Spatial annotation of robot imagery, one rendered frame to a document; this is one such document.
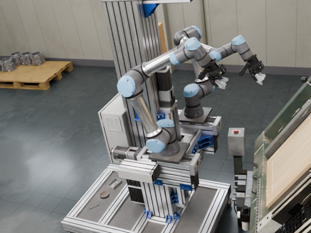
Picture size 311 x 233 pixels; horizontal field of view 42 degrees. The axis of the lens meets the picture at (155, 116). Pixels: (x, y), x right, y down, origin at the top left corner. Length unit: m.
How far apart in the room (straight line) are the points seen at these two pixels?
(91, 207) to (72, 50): 4.21
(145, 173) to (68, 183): 1.84
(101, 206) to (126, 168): 0.96
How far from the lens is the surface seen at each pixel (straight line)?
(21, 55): 7.66
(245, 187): 2.85
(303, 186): 2.10
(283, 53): 5.95
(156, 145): 2.49
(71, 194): 4.30
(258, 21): 5.86
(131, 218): 3.51
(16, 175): 4.88
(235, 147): 3.07
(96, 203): 3.75
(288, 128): 2.75
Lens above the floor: 2.60
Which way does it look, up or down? 30 degrees down
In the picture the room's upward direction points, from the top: 10 degrees counter-clockwise
